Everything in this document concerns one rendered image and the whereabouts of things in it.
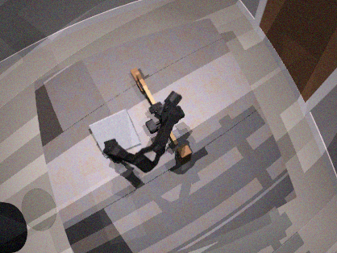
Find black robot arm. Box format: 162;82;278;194
103;91;182;172

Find long wooden plank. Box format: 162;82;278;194
136;72;178;146

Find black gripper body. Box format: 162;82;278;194
145;106;185;134

